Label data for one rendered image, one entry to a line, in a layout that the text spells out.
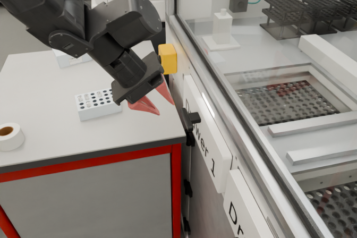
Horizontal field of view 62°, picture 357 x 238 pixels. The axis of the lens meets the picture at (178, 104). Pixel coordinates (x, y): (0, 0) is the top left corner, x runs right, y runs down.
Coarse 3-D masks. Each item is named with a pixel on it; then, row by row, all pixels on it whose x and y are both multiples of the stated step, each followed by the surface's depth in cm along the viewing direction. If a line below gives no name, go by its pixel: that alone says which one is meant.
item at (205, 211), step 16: (176, 96) 107; (192, 144) 88; (192, 160) 95; (192, 176) 99; (208, 176) 78; (192, 192) 103; (208, 192) 80; (192, 208) 107; (208, 208) 83; (192, 224) 112; (208, 224) 86; (224, 224) 70
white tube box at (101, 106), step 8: (96, 96) 90; (104, 96) 90; (80, 104) 88; (96, 104) 88; (104, 104) 87; (112, 104) 87; (80, 112) 85; (88, 112) 86; (96, 112) 87; (104, 112) 88; (112, 112) 89; (80, 120) 86
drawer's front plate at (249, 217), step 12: (228, 180) 52; (240, 180) 49; (228, 192) 53; (240, 192) 47; (228, 204) 54; (240, 204) 48; (252, 204) 45; (228, 216) 55; (240, 216) 49; (252, 216) 44; (252, 228) 44; (264, 228) 42
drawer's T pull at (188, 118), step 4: (184, 108) 67; (184, 112) 66; (196, 112) 66; (184, 116) 65; (188, 116) 65; (192, 116) 65; (196, 116) 65; (184, 120) 64; (188, 120) 64; (192, 120) 64; (196, 120) 64; (200, 120) 64; (188, 124) 63; (188, 128) 62; (192, 128) 62
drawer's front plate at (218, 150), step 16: (192, 80) 73; (192, 96) 69; (192, 112) 72; (208, 112) 63; (208, 128) 60; (208, 144) 62; (224, 144) 56; (208, 160) 63; (224, 160) 54; (224, 176) 56
